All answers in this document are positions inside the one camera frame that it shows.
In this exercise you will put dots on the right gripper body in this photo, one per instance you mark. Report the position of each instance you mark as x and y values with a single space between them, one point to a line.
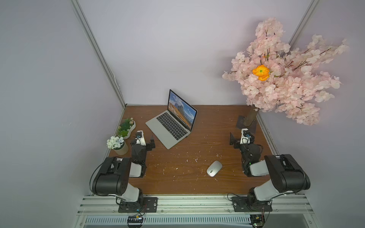
239 144

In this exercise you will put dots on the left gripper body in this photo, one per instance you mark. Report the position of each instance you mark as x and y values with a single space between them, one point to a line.
142 145

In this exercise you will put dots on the white wireless mouse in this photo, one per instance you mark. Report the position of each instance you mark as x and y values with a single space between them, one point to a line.
214 168

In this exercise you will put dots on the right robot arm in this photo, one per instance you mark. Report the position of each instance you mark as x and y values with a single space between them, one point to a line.
286 175

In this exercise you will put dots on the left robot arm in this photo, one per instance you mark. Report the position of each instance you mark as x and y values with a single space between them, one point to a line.
111 178

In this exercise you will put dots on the silver open laptop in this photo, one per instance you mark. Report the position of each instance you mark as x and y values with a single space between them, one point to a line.
175 123

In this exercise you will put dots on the dark square tree base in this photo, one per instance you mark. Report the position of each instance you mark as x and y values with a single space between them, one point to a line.
242 123

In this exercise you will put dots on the green plant white pot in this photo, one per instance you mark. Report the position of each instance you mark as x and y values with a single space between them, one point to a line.
125 128

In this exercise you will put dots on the white flowers beige pot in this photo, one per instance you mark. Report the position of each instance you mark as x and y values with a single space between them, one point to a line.
118 145

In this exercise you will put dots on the pink blossom artificial tree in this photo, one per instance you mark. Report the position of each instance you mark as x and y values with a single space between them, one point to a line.
294 86

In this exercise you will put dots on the orange artificial flower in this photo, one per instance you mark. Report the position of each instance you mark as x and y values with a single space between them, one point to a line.
262 72

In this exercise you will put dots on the left controller board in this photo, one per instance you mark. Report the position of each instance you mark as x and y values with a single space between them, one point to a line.
135 221

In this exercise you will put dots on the controller board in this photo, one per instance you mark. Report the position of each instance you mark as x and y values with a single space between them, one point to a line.
257 221
135 221

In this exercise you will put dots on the right controller board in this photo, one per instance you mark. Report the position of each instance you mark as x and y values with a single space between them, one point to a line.
257 221

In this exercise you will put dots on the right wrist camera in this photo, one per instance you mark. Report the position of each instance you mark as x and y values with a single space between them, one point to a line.
245 136

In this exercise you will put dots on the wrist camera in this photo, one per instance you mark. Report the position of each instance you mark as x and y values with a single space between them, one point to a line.
245 136
140 137

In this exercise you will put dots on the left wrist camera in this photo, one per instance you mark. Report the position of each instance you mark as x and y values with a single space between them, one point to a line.
140 137

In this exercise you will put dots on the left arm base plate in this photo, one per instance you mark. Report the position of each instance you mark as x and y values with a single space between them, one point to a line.
147 205

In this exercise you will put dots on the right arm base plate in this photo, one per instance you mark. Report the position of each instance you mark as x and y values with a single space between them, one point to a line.
248 204

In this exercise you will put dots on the aluminium rail frame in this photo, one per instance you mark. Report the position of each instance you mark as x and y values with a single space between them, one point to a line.
197 211

